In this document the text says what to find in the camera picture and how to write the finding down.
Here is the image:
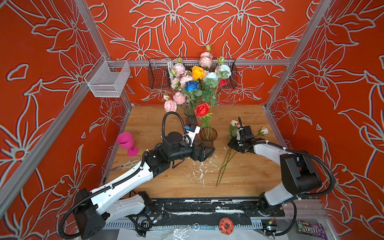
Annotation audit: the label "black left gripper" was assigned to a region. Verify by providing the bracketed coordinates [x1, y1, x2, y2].
[169, 138, 214, 162]

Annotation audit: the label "white rose stem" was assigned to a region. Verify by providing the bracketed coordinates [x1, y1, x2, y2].
[216, 120, 239, 187]

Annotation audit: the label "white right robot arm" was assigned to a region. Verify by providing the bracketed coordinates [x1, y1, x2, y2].
[228, 123, 336, 216]

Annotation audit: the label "purple candy bag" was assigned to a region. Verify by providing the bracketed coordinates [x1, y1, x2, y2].
[296, 220, 328, 240]

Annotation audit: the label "purple ribbed glass vase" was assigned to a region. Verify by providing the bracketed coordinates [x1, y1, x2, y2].
[184, 107, 199, 126]

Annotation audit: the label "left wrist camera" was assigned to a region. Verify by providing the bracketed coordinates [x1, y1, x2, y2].
[185, 125, 201, 147]

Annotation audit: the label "blue flower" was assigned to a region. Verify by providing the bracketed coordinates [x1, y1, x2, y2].
[184, 80, 201, 121]

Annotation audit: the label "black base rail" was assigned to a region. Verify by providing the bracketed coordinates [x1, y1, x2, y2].
[142, 197, 285, 227]

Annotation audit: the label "white handled scissors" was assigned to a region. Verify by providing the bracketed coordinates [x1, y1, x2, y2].
[111, 156, 141, 172]

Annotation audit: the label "red rose stem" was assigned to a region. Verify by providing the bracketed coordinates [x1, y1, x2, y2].
[218, 79, 227, 88]
[195, 103, 212, 128]

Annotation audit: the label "magenta plastic goblet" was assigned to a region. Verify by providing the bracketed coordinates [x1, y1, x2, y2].
[117, 133, 139, 157]

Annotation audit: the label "white mesh wall basket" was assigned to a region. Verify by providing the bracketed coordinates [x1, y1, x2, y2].
[85, 55, 131, 98]

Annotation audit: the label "red round knob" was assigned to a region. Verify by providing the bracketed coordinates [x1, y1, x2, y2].
[219, 217, 234, 235]

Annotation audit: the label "pink rose stem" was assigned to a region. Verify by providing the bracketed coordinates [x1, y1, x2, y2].
[218, 126, 270, 178]

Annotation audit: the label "black wire wall basket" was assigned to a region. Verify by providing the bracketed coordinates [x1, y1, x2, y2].
[148, 57, 238, 90]

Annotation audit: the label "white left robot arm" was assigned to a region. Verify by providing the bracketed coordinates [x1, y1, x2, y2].
[58, 132, 215, 240]

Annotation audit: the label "small pink white spray stem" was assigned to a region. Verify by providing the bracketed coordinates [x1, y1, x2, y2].
[201, 56, 232, 133]

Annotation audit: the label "orange rose stem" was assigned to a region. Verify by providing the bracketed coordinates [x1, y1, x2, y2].
[192, 66, 206, 80]

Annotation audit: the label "pink peony stem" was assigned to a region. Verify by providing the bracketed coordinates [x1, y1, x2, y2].
[171, 58, 186, 91]
[199, 45, 213, 69]
[164, 75, 195, 116]

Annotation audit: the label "brown ribbed glass vase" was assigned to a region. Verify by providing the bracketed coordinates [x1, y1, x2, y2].
[200, 127, 218, 147]

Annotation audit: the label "white cable bundle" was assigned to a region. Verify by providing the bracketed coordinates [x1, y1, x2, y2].
[166, 59, 175, 88]

